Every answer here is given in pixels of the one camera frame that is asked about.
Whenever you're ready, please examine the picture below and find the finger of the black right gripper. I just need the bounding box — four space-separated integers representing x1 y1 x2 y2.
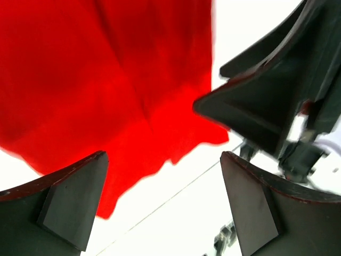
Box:
220 1 320 80

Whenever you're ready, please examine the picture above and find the red t shirt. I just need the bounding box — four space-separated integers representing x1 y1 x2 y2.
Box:
1 1 229 219

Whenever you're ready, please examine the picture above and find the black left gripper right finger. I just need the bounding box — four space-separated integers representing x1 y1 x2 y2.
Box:
221 151 340 256

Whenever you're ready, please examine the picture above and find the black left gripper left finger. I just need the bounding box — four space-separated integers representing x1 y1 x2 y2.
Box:
1 151 109 256

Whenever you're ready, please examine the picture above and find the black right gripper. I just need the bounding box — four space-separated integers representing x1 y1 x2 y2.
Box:
193 61 340 183

